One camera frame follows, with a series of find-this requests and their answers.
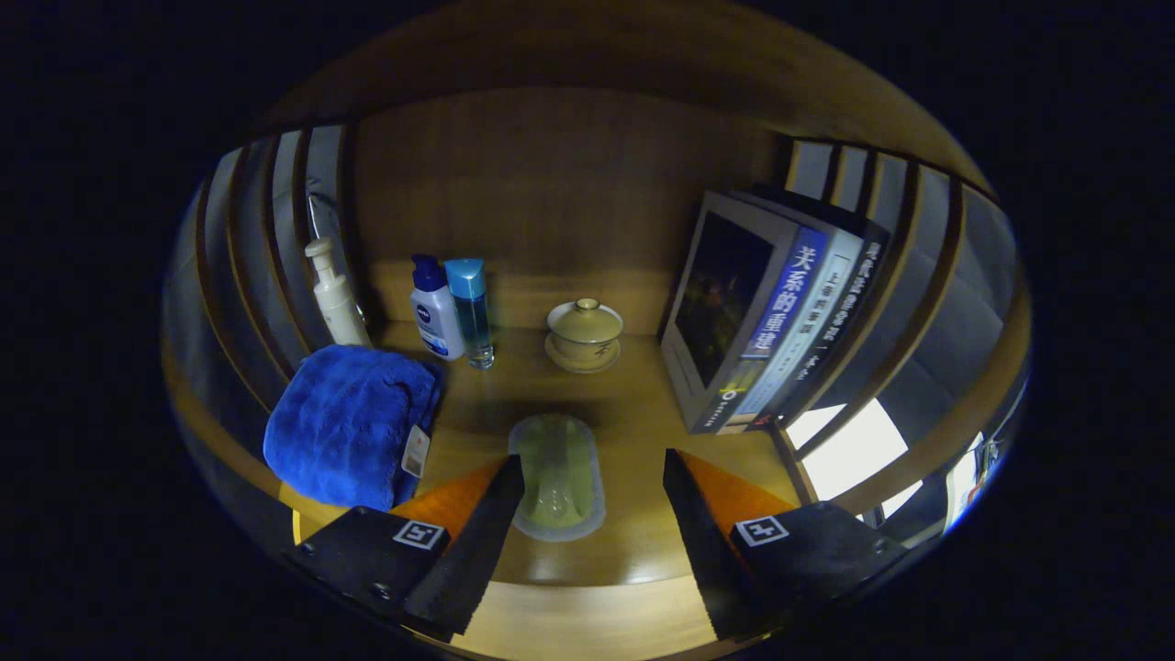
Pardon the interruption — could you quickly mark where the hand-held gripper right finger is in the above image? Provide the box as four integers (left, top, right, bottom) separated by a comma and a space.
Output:
663, 448, 910, 644

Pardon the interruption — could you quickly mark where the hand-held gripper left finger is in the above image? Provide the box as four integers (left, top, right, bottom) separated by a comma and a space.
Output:
292, 454, 526, 642

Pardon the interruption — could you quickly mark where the wooden countertop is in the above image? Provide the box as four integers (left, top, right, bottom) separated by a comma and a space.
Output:
275, 317, 827, 588

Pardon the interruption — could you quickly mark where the wooden cabinet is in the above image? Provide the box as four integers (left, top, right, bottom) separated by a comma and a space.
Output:
163, 0, 1031, 552

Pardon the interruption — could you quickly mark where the blue towel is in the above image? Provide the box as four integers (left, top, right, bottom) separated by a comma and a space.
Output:
263, 344, 443, 512

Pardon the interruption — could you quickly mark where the white bottle with blue cap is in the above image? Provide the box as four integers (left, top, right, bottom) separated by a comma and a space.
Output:
409, 254, 466, 361

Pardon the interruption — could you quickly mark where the clear teal bottle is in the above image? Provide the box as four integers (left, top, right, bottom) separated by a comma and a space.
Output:
444, 258, 496, 370

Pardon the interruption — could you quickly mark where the book with blue spine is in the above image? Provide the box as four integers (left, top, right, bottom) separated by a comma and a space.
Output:
660, 190, 830, 434

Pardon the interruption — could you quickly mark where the book with pale spine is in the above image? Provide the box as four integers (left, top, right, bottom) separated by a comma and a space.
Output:
734, 230, 866, 428

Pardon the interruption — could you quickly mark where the beige lidded teacup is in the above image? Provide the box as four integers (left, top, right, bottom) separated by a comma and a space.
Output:
545, 297, 625, 374

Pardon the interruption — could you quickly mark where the white pump bottle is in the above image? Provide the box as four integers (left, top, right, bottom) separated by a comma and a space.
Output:
305, 237, 373, 348

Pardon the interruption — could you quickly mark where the book with black spine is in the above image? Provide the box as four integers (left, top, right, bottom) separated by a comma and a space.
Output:
753, 184, 890, 431

